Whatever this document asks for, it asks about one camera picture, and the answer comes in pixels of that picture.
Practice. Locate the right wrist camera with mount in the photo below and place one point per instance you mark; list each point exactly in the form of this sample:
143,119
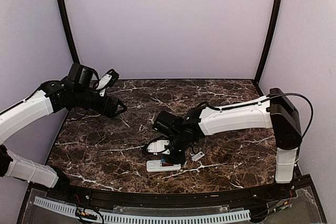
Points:
157,147

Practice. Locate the white battery compartment cover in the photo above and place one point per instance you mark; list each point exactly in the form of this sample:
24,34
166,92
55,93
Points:
198,156

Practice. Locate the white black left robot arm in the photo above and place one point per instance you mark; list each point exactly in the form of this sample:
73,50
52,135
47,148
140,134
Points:
76,90

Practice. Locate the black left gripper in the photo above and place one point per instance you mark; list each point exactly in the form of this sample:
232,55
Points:
110,113

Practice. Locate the black corner frame post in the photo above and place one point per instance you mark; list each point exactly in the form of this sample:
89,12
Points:
67,30
267,45

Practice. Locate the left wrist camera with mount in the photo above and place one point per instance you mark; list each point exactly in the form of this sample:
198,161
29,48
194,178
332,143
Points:
108,80

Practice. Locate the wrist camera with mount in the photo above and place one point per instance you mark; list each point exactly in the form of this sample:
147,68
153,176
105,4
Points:
157,147
108,80

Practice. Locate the white remote control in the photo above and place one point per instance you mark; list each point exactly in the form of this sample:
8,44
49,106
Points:
155,166

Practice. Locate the white slotted cable duct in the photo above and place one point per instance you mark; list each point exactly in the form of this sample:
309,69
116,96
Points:
143,215

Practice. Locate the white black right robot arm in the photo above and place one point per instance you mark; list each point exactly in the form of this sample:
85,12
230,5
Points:
273,111

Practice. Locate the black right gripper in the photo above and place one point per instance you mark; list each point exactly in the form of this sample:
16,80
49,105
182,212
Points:
177,159

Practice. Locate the black left corner frame post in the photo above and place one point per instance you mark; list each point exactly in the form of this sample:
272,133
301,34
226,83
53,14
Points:
67,30

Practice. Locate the black front table rail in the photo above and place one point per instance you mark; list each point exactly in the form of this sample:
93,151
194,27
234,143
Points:
241,198

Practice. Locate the black right corner frame post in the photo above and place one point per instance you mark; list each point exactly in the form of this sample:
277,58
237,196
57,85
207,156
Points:
267,45

